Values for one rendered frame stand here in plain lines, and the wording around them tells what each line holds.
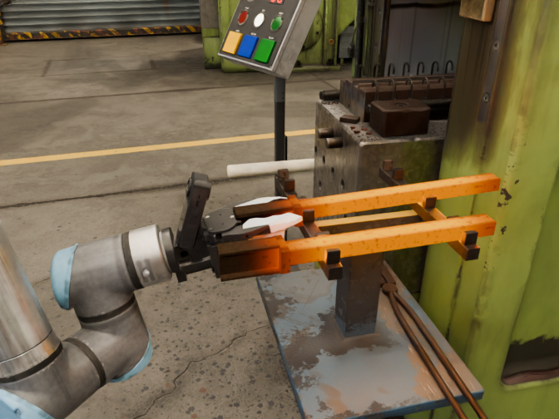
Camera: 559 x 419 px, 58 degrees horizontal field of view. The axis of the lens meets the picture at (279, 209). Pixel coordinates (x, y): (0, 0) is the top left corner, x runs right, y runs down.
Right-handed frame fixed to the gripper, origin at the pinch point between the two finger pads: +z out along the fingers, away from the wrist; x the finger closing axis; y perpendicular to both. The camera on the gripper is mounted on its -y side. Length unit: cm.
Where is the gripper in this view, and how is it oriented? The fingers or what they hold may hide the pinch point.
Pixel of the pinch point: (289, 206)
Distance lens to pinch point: 79.8
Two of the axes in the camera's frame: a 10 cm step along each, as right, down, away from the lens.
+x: 2.3, 4.4, -8.7
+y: 1.7, 8.6, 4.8
